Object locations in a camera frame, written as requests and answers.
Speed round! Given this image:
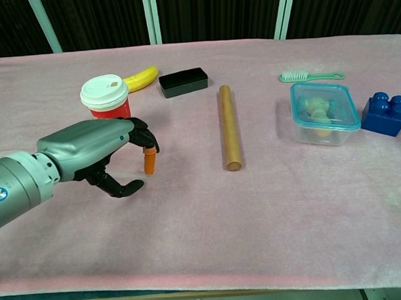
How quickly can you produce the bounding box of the white frame post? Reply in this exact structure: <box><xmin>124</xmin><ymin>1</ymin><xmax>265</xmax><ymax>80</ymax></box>
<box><xmin>141</xmin><ymin>0</ymin><xmax>164</xmax><ymax>46</ymax></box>
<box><xmin>271</xmin><ymin>0</ymin><xmax>300</xmax><ymax>41</ymax></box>
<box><xmin>26</xmin><ymin>0</ymin><xmax>64</xmax><ymax>55</ymax></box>

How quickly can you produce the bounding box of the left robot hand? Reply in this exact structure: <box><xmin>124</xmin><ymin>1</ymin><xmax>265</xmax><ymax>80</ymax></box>
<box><xmin>35</xmin><ymin>115</ymin><xmax>163</xmax><ymax>203</ymax></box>

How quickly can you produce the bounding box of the red paper cup white lid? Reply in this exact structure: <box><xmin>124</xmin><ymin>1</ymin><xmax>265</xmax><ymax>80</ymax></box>
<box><xmin>79</xmin><ymin>72</ymin><xmax>133</xmax><ymax>122</ymax></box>

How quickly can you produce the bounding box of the yellow banana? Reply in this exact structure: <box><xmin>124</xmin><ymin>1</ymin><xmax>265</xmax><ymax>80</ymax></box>
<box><xmin>122</xmin><ymin>65</ymin><xmax>161</xmax><ymax>93</ymax></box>

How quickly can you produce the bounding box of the pink table cloth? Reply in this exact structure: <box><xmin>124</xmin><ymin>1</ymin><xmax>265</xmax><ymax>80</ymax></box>
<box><xmin>0</xmin><ymin>30</ymin><xmax>401</xmax><ymax>300</ymax></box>

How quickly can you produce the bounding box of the clear container blue rim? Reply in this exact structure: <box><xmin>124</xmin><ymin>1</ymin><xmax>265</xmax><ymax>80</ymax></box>
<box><xmin>289</xmin><ymin>79</ymin><xmax>363</xmax><ymax>149</ymax></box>

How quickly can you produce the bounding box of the green handled brush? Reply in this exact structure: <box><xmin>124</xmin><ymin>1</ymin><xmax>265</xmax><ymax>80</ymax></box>
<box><xmin>277</xmin><ymin>67</ymin><xmax>346</xmax><ymax>84</ymax></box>

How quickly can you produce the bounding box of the dark pleated curtain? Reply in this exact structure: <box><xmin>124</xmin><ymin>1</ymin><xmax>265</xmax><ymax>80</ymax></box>
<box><xmin>0</xmin><ymin>0</ymin><xmax>401</xmax><ymax>61</ymax></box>

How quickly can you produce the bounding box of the blue building block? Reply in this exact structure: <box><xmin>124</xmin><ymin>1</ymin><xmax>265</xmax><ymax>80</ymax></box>
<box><xmin>358</xmin><ymin>91</ymin><xmax>401</xmax><ymax>140</ymax></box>

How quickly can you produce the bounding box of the pale toy inside container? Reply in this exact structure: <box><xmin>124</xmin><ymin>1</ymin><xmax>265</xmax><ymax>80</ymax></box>
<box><xmin>298</xmin><ymin>95</ymin><xmax>339</xmax><ymax>139</ymax></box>

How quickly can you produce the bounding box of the black rectangular box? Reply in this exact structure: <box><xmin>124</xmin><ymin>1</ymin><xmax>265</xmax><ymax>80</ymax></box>
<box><xmin>158</xmin><ymin>66</ymin><xmax>210</xmax><ymax>100</ymax></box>

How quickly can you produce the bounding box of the teal underlay cloth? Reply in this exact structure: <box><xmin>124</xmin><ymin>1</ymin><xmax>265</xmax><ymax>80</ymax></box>
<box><xmin>0</xmin><ymin>283</ymin><xmax>209</xmax><ymax>300</ymax></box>

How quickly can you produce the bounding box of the wooden rolling pin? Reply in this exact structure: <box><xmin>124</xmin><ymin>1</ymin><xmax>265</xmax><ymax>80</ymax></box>
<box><xmin>216</xmin><ymin>83</ymin><xmax>244</xmax><ymax>172</ymax></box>

